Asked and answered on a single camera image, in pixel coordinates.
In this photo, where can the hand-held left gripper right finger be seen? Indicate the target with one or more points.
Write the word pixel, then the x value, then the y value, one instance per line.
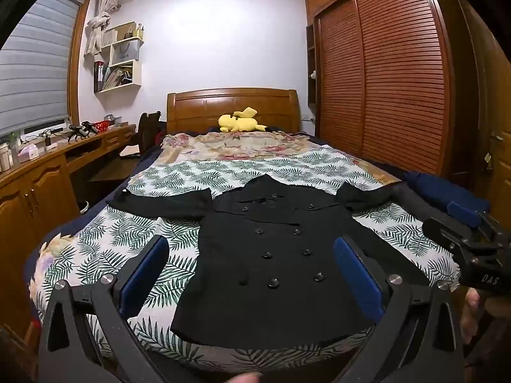
pixel 355 275

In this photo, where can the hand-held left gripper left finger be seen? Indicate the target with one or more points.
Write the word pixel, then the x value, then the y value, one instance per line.
pixel 145 275

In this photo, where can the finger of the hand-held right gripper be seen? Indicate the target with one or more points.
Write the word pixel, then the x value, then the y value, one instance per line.
pixel 443 231
pixel 467 213

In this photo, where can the black double-breasted coat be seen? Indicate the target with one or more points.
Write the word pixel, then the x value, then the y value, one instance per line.
pixel 275 271

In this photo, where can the person's right hand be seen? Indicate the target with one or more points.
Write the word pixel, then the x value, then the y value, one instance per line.
pixel 470 315

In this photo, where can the dark grey cloth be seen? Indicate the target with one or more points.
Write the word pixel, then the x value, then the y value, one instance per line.
pixel 419 207

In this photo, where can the navy blue cloth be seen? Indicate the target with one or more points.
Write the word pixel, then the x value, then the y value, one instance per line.
pixel 439 191

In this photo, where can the bed with leaf-print cover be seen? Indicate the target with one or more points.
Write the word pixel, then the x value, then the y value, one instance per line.
pixel 179 247

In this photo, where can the wooden door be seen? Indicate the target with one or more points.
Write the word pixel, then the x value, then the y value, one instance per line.
pixel 479 107

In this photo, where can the wooden desk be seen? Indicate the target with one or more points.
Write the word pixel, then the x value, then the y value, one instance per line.
pixel 32 191

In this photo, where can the dark wooden chair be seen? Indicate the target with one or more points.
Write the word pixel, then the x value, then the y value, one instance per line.
pixel 148 131

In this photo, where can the red basket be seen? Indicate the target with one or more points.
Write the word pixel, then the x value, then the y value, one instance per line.
pixel 102 126

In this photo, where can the black tool on desk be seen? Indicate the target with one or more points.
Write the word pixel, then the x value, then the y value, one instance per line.
pixel 82 131

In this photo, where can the wooden louvered wardrobe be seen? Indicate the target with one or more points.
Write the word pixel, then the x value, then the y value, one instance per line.
pixel 379 79

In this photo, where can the floral print blanket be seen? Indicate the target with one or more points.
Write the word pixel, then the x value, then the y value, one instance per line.
pixel 239 145

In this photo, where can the pink box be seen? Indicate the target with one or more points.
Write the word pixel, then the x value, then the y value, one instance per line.
pixel 30 152

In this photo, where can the wooden bed headboard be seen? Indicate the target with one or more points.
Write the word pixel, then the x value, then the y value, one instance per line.
pixel 199 109

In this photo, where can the yellow plush toy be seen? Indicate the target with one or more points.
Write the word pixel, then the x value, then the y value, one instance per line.
pixel 239 121

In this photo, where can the grey window blind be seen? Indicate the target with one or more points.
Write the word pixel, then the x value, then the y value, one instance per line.
pixel 34 68

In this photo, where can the tied beige curtain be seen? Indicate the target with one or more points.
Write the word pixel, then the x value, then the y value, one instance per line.
pixel 98 26

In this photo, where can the white wall shelf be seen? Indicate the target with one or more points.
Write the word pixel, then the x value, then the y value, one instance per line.
pixel 121 58

